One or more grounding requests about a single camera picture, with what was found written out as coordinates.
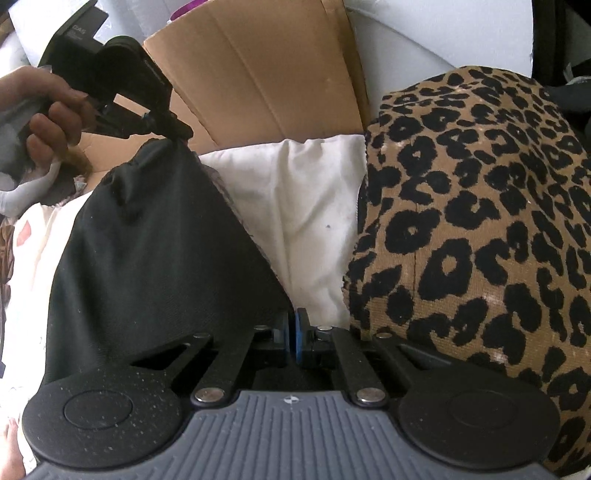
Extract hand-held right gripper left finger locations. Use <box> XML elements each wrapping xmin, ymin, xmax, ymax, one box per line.
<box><xmin>131</xmin><ymin>311</ymin><xmax>291</xmax><ymax>409</ymax></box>

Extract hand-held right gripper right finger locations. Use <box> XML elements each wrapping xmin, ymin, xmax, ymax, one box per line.
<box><xmin>293</xmin><ymin>307</ymin><xmax>451</xmax><ymax>409</ymax></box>

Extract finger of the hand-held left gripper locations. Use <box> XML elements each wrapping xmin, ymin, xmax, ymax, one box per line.
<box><xmin>95</xmin><ymin>102</ymin><xmax>195</xmax><ymax>141</ymax></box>

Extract black shorts with bear-print lining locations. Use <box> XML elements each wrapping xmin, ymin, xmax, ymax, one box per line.
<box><xmin>44</xmin><ymin>136</ymin><xmax>296</xmax><ymax>388</ymax></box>

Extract person's left hand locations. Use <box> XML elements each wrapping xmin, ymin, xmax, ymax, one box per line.
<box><xmin>0</xmin><ymin>65</ymin><xmax>93</xmax><ymax>178</ymax></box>

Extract purple printed plastic bag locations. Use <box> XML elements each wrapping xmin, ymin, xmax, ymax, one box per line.
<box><xmin>168</xmin><ymin>0</ymin><xmax>208</xmax><ymax>21</ymax></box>

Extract brown cardboard box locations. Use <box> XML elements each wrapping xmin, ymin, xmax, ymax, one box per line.
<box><xmin>85</xmin><ymin>0</ymin><xmax>370</xmax><ymax>185</ymax></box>

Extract white pillow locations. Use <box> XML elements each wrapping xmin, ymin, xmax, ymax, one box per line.
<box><xmin>198</xmin><ymin>134</ymin><xmax>370</xmax><ymax>330</ymax></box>

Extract grey neck pillow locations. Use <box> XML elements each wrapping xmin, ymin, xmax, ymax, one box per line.
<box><xmin>0</xmin><ymin>171</ymin><xmax>61</xmax><ymax>215</ymax></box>

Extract leopard print cloth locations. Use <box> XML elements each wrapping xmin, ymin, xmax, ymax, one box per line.
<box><xmin>342</xmin><ymin>65</ymin><xmax>591</xmax><ymax>476</ymax></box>

